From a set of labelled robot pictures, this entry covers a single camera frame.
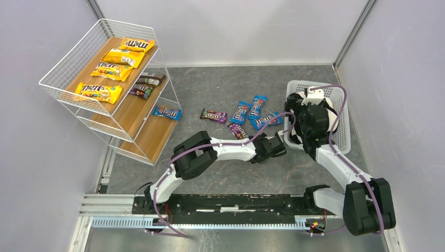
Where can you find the blue m&m bag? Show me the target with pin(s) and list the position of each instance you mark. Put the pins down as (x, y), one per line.
(170, 113)
(240, 114)
(257, 104)
(267, 120)

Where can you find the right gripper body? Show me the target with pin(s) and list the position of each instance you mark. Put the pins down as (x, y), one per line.
(293, 104)

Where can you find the purple brown M&M bag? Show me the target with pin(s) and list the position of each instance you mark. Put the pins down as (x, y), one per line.
(238, 131)

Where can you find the yellow M&M bag bottom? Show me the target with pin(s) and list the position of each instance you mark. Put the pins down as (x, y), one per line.
(124, 57)

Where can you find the blue M&M bag on shelf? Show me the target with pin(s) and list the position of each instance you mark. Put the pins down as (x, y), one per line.
(170, 113)

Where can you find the brown M&M bag on shelf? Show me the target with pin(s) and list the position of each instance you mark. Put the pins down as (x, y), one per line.
(151, 79)

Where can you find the white plastic basket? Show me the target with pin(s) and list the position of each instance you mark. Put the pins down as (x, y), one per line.
(342, 137)

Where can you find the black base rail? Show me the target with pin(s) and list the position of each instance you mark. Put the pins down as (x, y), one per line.
(208, 211)

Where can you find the white wire shelf rack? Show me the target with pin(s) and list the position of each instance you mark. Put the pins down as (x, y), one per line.
(128, 126)

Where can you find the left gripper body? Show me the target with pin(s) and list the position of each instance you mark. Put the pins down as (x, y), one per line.
(275, 146)

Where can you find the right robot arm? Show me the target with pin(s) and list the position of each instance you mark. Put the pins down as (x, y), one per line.
(340, 167)

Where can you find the yellow M&M bag top shelf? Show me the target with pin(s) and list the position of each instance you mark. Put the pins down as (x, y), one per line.
(137, 45)

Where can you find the black white striped cloth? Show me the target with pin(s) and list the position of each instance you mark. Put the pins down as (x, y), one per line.
(317, 122)

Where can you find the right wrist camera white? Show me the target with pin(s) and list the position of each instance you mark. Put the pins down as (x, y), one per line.
(313, 95)

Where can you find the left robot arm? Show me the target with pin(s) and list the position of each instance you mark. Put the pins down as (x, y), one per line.
(197, 153)

